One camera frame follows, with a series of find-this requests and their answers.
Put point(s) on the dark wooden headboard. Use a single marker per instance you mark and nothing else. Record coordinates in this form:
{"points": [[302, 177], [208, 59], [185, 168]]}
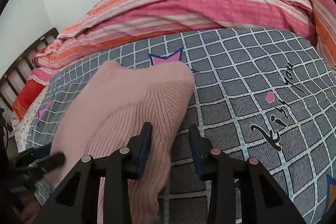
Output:
{"points": [[51, 34]]}

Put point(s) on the pink striped quilt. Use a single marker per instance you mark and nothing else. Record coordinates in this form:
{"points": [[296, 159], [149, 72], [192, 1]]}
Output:
{"points": [[183, 11]]}

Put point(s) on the grey checked bed sheet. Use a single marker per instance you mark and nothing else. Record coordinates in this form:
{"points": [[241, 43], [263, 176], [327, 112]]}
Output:
{"points": [[249, 69]]}

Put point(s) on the pink knitted sweater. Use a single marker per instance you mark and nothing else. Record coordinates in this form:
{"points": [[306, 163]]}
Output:
{"points": [[126, 98]]}

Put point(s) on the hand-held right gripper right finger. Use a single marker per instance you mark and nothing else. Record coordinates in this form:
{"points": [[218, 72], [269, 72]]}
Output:
{"points": [[196, 150]]}

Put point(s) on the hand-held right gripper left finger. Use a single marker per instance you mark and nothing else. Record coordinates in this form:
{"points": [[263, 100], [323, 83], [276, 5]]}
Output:
{"points": [[143, 150]]}

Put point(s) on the red cloth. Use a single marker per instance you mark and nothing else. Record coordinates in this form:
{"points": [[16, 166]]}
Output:
{"points": [[26, 96]]}

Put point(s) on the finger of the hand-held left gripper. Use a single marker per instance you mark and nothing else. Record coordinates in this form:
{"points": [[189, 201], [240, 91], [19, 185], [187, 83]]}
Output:
{"points": [[53, 159]]}

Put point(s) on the pink orange striped pillow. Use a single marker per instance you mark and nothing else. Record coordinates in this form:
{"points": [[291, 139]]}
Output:
{"points": [[324, 16]]}

